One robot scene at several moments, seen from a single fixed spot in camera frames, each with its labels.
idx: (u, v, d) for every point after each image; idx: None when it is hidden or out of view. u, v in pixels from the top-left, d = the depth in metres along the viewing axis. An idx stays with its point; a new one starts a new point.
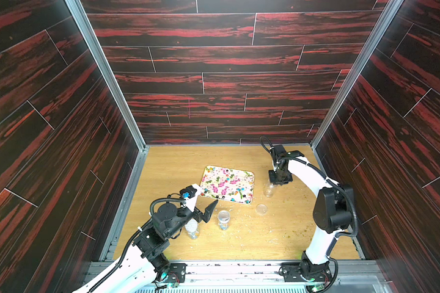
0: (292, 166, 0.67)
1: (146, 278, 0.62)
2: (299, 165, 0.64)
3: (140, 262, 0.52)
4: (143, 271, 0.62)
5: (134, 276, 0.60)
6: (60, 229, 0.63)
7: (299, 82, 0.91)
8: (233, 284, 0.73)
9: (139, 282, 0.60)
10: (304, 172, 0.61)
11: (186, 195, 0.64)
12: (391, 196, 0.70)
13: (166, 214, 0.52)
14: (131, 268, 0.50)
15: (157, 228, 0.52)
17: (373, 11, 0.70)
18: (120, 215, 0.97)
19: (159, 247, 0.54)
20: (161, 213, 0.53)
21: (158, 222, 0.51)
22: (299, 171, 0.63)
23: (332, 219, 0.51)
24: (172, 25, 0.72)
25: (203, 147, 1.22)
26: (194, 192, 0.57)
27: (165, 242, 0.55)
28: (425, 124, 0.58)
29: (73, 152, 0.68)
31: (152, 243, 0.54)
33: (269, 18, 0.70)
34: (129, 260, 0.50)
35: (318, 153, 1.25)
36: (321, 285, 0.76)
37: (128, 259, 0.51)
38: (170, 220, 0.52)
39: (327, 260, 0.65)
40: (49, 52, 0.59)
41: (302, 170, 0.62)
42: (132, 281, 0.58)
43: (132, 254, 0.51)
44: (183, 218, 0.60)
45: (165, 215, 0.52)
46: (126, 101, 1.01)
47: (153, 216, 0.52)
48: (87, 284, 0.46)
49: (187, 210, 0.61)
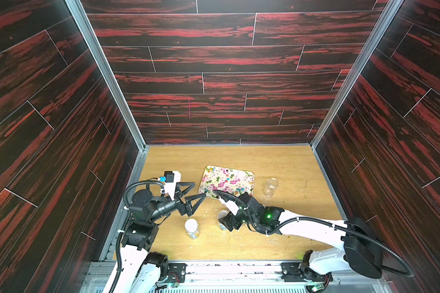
0: (285, 228, 0.57)
1: (152, 276, 0.62)
2: (294, 225, 0.54)
3: (139, 256, 0.50)
4: (150, 274, 0.61)
5: (142, 279, 0.59)
6: (60, 228, 0.63)
7: (299, 82, 0.91)
8: (233, 284, 0.73)
9: (150, 282, 0.61)
10: (308, 229, 0.51)
11: (164, 179, 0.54)
12: (390, 195, 0.70)
13: (143, 198, 0.52)
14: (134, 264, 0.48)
15: (141, 217, 0.51)
17: (373, 11, 0.70)
18: (120, 215, 0.97)
19: (151, 234, 0.54)
20: (137, 201, 0.51)
21: (140, 209, 0.50)
22: (301, 231, 0.54)
23: (355, 250, 0.42)
24: (172, 25, 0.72)
25: (202, 147, 1.22)
26: (171, 176, 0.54)
27: (154, 226, 0.55)
28: (425, 125, 0.58)
29: (73, 152, 0.68)
31: (140, 236, 0.52)
33: (269, 18, 0.70)
34: (128, 259, 0.48)
35: (318, 154, 1.24)
36: (321, 285, 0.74)
37: (126, 259, 0.48)
38: (148, 203, 0.52)
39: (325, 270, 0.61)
40: (49, 52, 0.59)
41: (301, 231, 0.53)
42: (142, 284, 0.58)
43: (128, 254, 0.49)
44: (164, 206, 0.58)
45: (143, 200, 0.51)
46: (126, 101, 1.01)
47: (131, 209, 0.50)
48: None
49: (168, 201, 0.59)
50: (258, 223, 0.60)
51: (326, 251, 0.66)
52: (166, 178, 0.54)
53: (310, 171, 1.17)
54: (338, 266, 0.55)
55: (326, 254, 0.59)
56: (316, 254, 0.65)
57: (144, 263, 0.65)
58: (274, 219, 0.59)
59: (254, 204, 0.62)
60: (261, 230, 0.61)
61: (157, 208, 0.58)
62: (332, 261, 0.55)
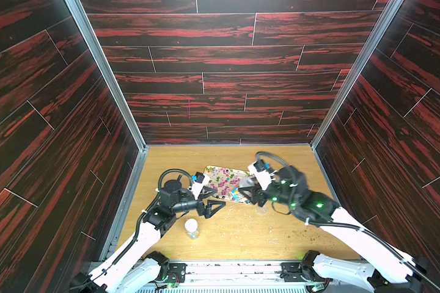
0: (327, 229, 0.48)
1: (151, 271, 0.62)
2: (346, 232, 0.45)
3: (154, 235, 0.54)
4: (149, 268, 0.61)
5: (142, 268, 0.60)
6: (60, 227, 0.63)
7: (299, 82, 0.91)
8: (233, 284, 0.73)
9: (146, 275, 0.60)
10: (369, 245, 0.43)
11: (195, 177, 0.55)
12: (390, 195, 0.70)
13: (173, 185, 0.58)
14: (147, 240, 0.52)
15: (166, 202, 0.57)
17: (373, 11, 0.70)
18: (120, 215, 0.97)
19: (168, 223, 0.58)
20: (168, 186, 0.58)
21: (168, 195, 0.55)
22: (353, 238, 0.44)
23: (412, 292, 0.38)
24: (172, 25, 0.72)
25: (202, 147, 1.22)
26: (201, 179, 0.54)
27: (173, 216, 0.59)
28: (426, 125, 0.58)
29: (73, 152, 0.68)
31: (158, 219, 0.56)
33: (268, 18, 0.70)
34: (143, 235, 0.52)
35: (318, 154, 1.24)
36: (321, 285, 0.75)
37: (142, 233, 0.52)
38: (178, 191, 0.58)
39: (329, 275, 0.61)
40: (49, 52, 0.59)
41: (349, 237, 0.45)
42: (139, 274, 0.57)
43: (146, 229, 0.53)
44: (187, 201, 0.63)
45: (173, 187, 0.58)
46: (126, 101, 1.01)
47: (159, 191, 0.56)
48: (117, 267, 0.44)
49: (193, 199, 0.64)
50: (299, 207, 0.50)
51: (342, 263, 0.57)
52: (197, 178, 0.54)
53: (310, 171, 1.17)
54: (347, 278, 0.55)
55: (340, 266, 0.57)
56: (325, 257, 0.64)
57: (148, 258, 0.66)
58: (324, 211, 0.47)
59: (304, 183, 0.47)
60: (300, 217, 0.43)
61: (181, 202, 0.63)
62: (349, 275, 0.53)
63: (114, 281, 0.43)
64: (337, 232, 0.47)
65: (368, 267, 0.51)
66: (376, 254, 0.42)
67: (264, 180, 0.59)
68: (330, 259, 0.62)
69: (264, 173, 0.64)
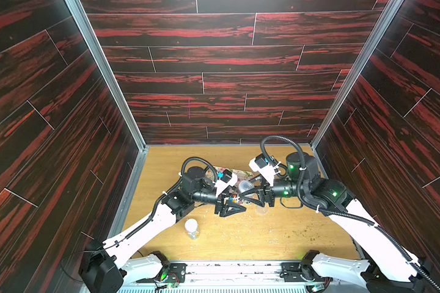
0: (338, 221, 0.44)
1: (152, 267, 0.62)
2: (359, 226, 0.41)
3: (170, 220, 0.53)
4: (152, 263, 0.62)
5: (147, 260, 0.60)
6: (60, 227, 0.63)
7: (299, 82, 0.91)
8: (233, 284, 0.73)
9: (148, 270, 0.60)
10: (379, 241, 0.40)
11: (220, 174, 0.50)
12: (390, 195, 0.70)
13: (196, 173, 0.55)
14: (162, 223, 0.51)
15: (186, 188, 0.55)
17: (373, 11, 0.70)
18: (120, 215, 0.97)
19: (186, 210, 0.56)
20: (190, 173, 0.55)
21: (189, 181, 0.53)
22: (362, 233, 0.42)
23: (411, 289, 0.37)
24: (173, 25, 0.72)
25: (202, 147, 1.22)
26: (228, 177, 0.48)
27: (191, 204, 0.57)
28: (425, 125, 0.58)
29: (73, 152, 0.68)
31: (176, 204, 0.55)
33: (268, 18, 0.70)
34: (160, 216, 0.51)
35: (318, 153, 1.25)
36: (321, 285, 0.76)
37: (158, 214, 0.51)
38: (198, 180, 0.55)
39: (327, 274, 0.61)
40: (49, 52, 0.59)
41: (357, 231, 0.42)
42: (143, 267, 0.57)
43: (163, 211, 0.52)
44: (207, 193, 0.60)
45: (196, 175, 0.55)
46: (126, 101, 1.01)
47: (182, 176, 0.54)
48: (128, 242, 0.44)
49: (213, 192, 0.60)
50: (308, 194, 0.46)
51: (339, 260, 0.58)
52: (222, 176, 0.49)
53: None
54: (343, 275, 0.55)
55: (335, 262, 0.58)
56: (324, 256, 0.65)
57: (153, 254, 0.67)
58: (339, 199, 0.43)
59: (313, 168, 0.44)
60: (310, 204, 0.46)
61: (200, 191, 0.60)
62: (344, 271, 0.53)
63: (124, 254, 0.44)
64: (344, 225, 0.44)
65: (362, 263, 0.51)
66: (382, 253, 0.40)
67: (269, 176, 0.54)
68: (328, 257, 0.62)
69: (269, 168, 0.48)
